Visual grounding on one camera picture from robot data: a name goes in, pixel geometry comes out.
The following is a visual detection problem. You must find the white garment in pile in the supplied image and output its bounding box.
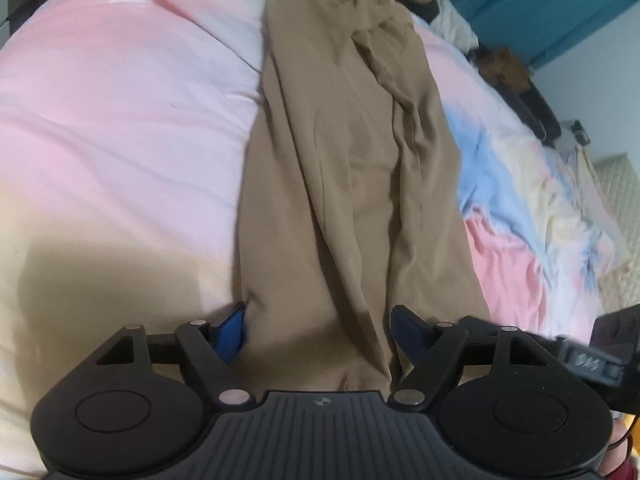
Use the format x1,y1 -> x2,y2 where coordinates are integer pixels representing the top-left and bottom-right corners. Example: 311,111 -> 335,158
430,0 -> 480,54

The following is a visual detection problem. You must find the pastel tie-dye bed sheet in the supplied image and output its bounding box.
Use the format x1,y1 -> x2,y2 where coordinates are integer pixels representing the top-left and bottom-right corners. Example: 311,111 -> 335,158
1,0 -> 629,479

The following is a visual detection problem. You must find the tan beige garment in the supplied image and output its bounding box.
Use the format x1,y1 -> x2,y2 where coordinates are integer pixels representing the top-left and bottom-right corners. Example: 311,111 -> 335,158
236,0 -> 488,392

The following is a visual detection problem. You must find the brown paper bag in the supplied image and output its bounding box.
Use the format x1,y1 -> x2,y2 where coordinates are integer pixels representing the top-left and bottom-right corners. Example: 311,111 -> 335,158
476,48 -> 530,93

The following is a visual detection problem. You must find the black sofa chair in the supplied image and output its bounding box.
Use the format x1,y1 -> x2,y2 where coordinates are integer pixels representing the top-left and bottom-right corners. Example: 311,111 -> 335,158
511,84 -> 561,148

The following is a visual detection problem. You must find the wall power outlet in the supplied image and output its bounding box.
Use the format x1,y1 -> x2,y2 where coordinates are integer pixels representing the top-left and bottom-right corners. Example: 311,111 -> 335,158
556,119 -> 591,151

